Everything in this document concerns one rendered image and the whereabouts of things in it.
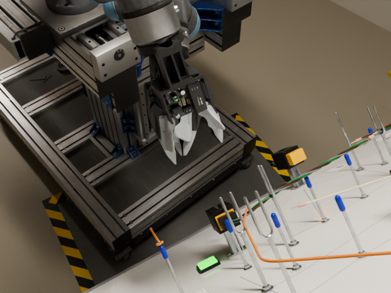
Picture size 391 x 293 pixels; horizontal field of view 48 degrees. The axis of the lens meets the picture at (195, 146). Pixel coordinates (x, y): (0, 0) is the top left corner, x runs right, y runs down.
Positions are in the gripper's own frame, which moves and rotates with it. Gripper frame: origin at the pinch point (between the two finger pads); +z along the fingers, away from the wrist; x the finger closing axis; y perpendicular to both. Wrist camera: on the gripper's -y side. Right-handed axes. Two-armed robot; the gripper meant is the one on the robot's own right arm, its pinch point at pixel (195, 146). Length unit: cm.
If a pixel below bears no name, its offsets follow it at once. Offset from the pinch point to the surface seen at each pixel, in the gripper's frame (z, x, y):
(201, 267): 19.3, -7.6, 5.9
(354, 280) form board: 7.9, 6.4, 32.7
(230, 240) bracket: 19.0, -0.5, 3.3
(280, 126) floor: 83, 75, -139
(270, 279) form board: 12.9, -0.5, 21.9
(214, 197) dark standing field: 88, 21, -112
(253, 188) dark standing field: 92, 40, -111
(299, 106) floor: 81, 93, -148
